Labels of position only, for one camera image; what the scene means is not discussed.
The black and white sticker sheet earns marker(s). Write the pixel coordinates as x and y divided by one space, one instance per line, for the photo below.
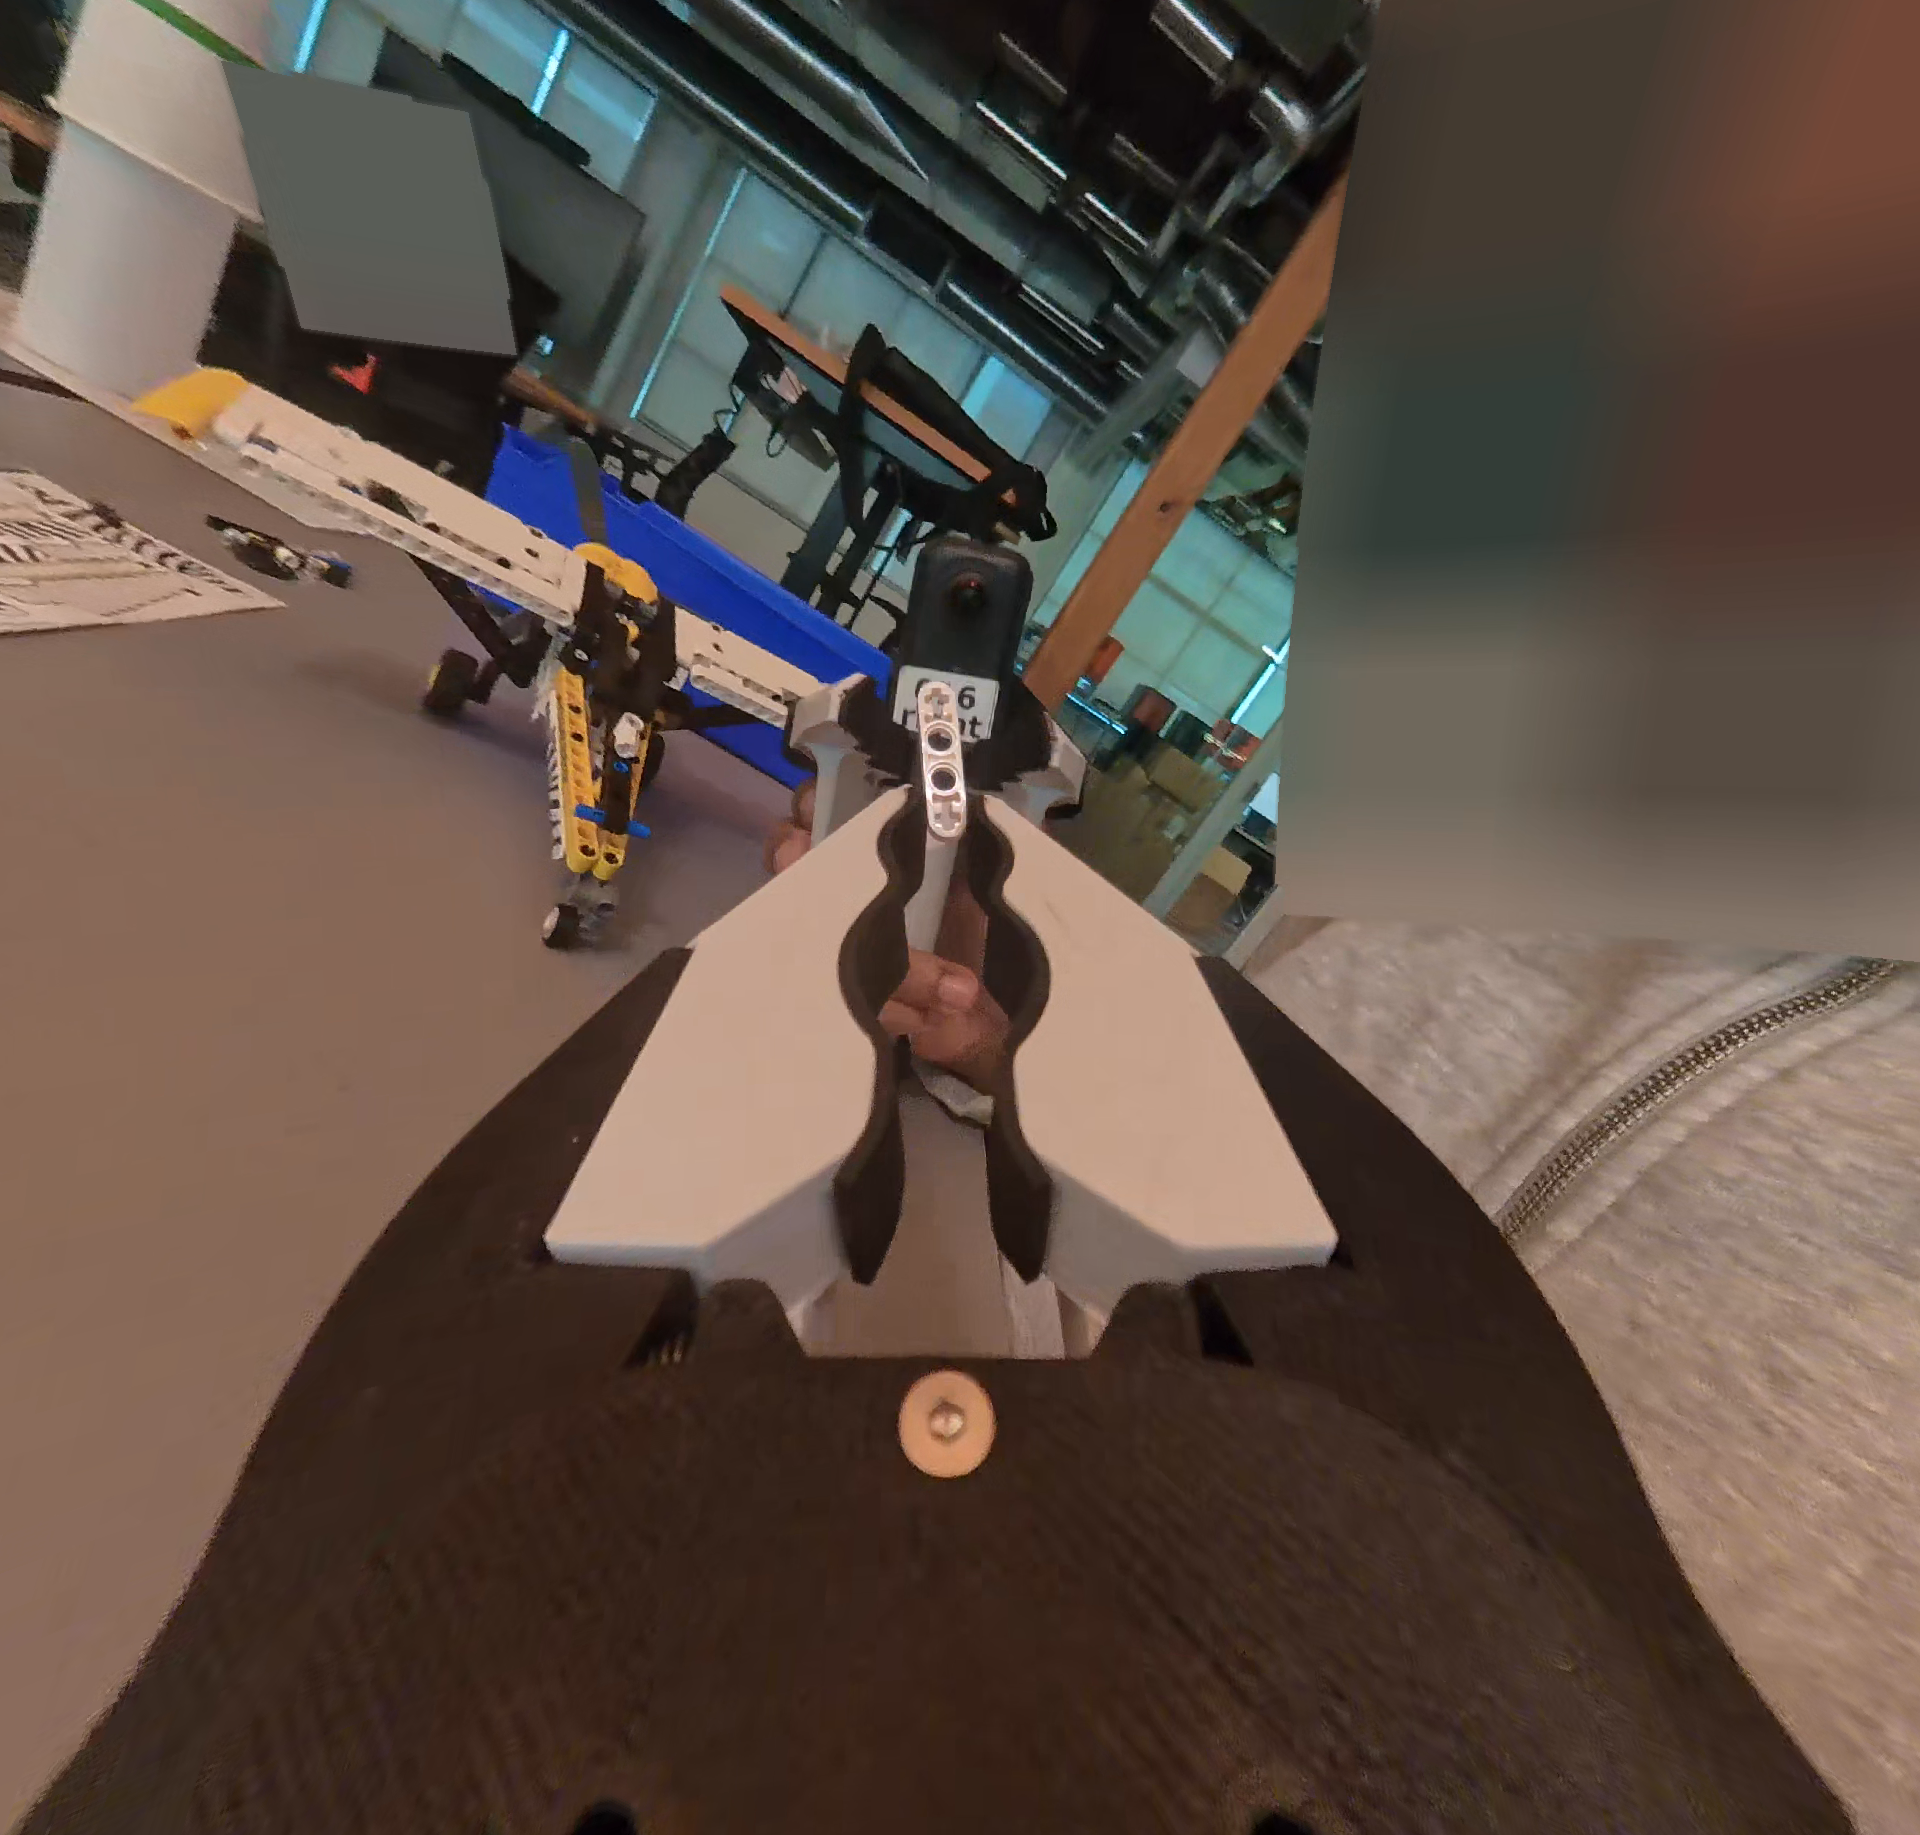
105 568

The wooden post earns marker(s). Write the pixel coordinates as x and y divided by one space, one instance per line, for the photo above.
1201 424

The person's right hand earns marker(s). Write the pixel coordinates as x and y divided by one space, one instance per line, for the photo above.
941 1007

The blue plastic bin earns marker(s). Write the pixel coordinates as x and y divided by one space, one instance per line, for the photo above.
705 575

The tilted wooden desk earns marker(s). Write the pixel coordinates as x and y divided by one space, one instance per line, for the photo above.
886 409

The pile of cardboard boxes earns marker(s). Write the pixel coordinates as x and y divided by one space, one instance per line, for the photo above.
1176 800

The small black lego assembly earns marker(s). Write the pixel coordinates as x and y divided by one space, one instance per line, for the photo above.
277 553

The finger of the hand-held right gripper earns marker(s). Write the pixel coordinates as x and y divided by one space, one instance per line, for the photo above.
829 733
1061 772

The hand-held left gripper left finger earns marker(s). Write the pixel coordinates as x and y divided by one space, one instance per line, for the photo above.
721 1114

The white round column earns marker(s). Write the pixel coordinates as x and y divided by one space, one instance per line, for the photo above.
141 170

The lego plane model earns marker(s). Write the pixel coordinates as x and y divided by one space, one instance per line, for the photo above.
601 679

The person's grey hoodie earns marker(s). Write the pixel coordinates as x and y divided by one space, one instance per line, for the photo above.
1681 1265

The grey lego beam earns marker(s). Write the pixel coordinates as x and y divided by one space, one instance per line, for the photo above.
941 800

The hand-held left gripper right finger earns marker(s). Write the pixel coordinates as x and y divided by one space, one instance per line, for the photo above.
1156 1114

